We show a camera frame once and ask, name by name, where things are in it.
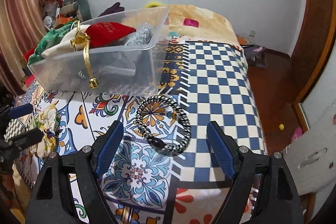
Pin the beige plush blanket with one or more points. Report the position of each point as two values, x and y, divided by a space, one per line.
188 21

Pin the dark purple clothing pile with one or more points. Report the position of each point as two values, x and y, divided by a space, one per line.
116 7

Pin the white cloth drawstring pouch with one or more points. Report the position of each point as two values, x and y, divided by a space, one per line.
63 47

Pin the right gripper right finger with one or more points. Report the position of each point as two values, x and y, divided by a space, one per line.
225 149

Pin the green knitted cloth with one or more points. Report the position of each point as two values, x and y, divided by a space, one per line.
52 38

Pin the red pouch with gold cord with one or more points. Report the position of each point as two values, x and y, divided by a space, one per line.
97 35

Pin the brown wooden wardrobe door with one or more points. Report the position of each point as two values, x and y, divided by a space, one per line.
313 47

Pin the clear plastic storage box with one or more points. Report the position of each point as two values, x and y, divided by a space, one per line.
119 69

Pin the striped brown curtain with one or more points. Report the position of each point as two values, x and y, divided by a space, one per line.
21 29

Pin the white suitcase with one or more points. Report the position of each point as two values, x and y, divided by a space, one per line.
311 157

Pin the grey fabric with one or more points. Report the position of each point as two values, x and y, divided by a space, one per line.
141 36

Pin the floral yellow cloth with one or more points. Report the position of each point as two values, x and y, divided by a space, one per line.
47 121

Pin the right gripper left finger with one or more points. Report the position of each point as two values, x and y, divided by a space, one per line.
105 148

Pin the grey green plush toy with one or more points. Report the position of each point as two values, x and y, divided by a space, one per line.
76 8

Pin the yellow foam arc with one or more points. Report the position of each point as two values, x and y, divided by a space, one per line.
153 4

